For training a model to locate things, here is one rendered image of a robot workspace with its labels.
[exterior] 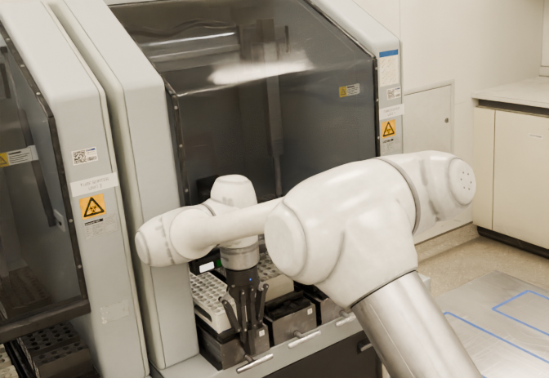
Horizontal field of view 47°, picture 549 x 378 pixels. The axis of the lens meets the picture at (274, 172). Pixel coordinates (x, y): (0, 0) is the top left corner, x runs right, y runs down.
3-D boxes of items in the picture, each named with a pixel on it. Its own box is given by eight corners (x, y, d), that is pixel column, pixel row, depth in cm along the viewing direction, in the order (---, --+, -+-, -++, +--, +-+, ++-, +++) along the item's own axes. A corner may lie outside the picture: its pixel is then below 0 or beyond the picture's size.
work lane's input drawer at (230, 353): (120, 276, 207) (116, 251, 205) (159, 263, 214) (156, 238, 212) (231, 380, 149) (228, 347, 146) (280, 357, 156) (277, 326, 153)
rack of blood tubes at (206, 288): (167, 294, 178) (165, 274, 176) (199, 282, 183) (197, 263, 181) (219, 338, 154) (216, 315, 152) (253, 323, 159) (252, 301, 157)
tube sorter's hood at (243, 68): (119, 220, 192) (84, 5, 174) (283, 174, 223) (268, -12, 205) (196, 277, 151) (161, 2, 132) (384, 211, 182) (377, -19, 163)
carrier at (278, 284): (290, 287, 172) (288, 268, 170) (294, 290, 170) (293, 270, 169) (254, 302, 166) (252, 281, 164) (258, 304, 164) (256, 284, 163)
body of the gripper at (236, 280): (247, 253, 152) (251, 287, 155) (216, 264, 147) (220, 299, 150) (265, 263, 146) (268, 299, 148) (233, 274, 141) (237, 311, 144)
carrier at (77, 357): (91, 366, 144) (87, 343, 142) (94, 370, 142) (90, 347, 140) (39, 386, 138) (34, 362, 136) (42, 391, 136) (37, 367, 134)
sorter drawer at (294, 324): (162, 261, 216) (159, 237, 213) (198, 250, 223) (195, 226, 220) (283, 354, 157) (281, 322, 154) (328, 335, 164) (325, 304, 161)
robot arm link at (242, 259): (212, 241, 146) (214, 264, 148) (231, 253, 139) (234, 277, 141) (245, 229, 151) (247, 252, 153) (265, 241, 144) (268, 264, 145)
